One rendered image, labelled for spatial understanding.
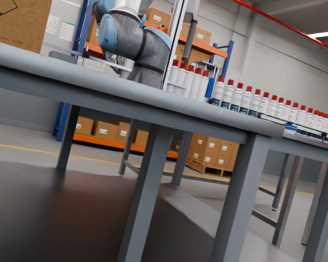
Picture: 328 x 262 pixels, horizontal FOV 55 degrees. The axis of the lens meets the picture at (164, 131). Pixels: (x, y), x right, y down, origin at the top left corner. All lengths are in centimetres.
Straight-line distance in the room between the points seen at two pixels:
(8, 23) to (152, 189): 68
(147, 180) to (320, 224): 99
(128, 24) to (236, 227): 73
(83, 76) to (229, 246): 62
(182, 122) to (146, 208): 39
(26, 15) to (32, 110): 487
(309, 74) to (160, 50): 820
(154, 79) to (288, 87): 767
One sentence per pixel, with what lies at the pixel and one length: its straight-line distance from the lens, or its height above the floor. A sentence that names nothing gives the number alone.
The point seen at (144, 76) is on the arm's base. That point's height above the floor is 89.
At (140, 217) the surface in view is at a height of 43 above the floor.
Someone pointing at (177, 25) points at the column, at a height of 121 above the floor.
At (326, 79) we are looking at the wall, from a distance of 976.
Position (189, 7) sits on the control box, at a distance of 164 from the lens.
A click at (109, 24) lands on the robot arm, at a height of 102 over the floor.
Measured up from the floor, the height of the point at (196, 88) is 97.
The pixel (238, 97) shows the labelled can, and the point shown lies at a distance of 199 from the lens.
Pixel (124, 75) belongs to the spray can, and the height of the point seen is 92.
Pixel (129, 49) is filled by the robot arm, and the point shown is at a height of 97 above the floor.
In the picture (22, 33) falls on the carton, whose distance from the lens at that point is 111.
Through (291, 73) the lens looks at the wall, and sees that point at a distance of 876.
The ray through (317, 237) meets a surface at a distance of 178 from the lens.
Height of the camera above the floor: 77
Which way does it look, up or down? 2 degrees down
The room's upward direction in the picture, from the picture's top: 14 degrees clockwise
